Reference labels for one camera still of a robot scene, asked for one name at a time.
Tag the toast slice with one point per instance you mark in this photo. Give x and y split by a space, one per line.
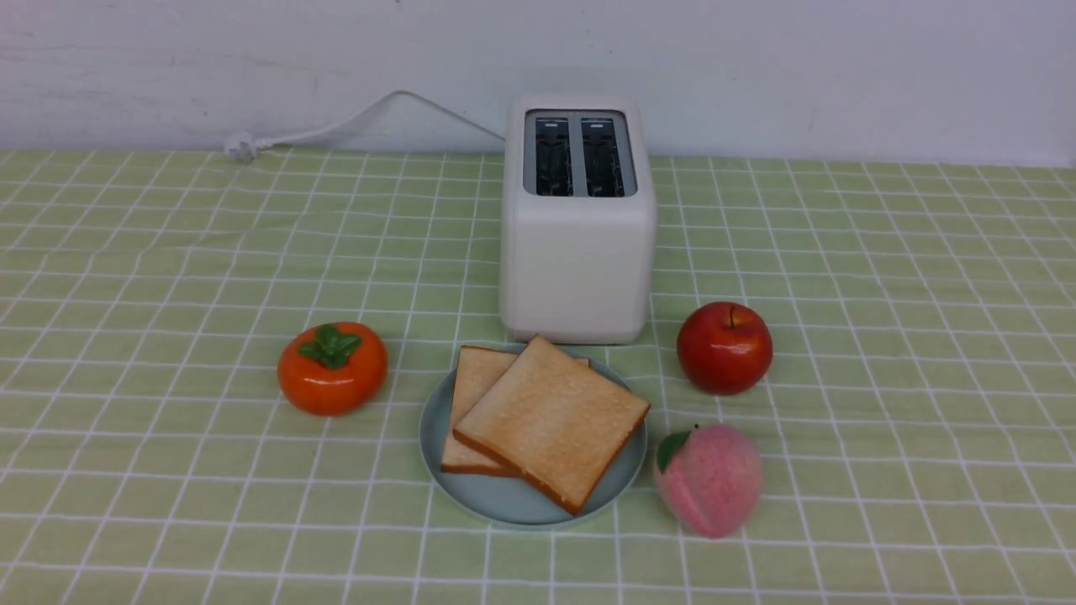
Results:
477 370
555 422

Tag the white toaster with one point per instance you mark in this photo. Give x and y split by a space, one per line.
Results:
578 221

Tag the red apple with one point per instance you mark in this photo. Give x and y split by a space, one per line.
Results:
724 348

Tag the light blue plate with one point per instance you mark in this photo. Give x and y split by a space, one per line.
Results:
510 501

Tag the orange persimmon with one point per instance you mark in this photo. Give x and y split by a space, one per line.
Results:
333 369

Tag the pink peach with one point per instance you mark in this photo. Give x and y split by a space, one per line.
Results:
710 477

